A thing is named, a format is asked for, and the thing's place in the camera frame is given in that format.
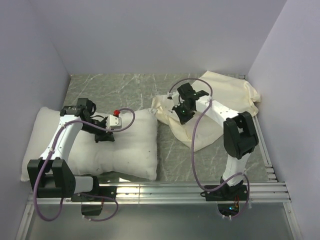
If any cream pillowcase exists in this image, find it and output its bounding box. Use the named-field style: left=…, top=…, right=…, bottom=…
left=151, top=71, right=261, bottom=151

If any white pillow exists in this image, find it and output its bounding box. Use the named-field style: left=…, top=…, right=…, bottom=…
left=20, top=107, right=158, bottom=182

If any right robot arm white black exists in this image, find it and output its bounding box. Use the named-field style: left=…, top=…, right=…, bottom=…
left=168, top=83, right=259, bottom=201

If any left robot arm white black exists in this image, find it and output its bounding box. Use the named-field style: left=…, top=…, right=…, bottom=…
left=27, top=98, right=115, bottom=201

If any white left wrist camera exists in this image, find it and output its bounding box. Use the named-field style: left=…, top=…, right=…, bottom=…
left=106, top=109, right=122, bottom=130

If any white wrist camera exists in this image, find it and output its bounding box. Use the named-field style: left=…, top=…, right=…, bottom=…
left=106, top=109, right=122, bottom=130
left=167, top=91, right=181, bottom=106

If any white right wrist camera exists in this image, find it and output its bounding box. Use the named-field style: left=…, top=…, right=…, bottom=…
left=167, top=91, right=181, bottom=106

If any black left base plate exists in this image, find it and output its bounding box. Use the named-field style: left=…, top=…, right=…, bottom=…
left=71, top=185, right=117, bottom=202

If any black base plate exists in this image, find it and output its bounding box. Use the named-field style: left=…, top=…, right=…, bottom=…
left=71, top=185, right=117, bottom=202
left=200, top=183, right=250, bottom=202

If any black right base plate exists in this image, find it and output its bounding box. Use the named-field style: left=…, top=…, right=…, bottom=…
left=200, top=183, right=250, bottom=202

